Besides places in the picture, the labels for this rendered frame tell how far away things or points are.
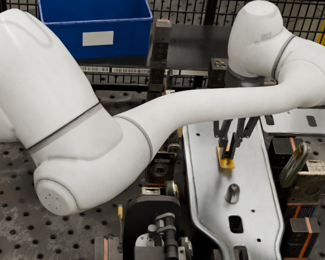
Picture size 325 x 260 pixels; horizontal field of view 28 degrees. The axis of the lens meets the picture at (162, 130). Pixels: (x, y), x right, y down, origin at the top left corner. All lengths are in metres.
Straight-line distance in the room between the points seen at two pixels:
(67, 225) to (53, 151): 0.94
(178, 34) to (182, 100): 0.87
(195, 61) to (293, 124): 0.34
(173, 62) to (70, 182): 1.01
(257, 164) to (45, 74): 0.86
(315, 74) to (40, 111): 0.59
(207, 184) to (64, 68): 0.74
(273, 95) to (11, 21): 0.51
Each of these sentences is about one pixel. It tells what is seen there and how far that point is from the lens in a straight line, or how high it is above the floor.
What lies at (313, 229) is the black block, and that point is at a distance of 1.59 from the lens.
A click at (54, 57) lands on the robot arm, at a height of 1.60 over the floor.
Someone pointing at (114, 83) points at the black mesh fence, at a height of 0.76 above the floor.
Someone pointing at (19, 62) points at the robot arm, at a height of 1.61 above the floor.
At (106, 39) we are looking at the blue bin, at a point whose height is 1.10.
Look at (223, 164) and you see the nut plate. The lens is 1.63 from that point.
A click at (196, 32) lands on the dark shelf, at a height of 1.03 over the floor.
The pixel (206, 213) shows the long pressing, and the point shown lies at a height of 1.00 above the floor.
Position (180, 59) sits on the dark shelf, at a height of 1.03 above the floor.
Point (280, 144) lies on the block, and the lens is 1.77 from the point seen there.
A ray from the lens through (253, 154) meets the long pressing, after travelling 1.69.
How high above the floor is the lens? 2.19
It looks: 44 degrees down
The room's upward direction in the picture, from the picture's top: 8 degrees clockwise
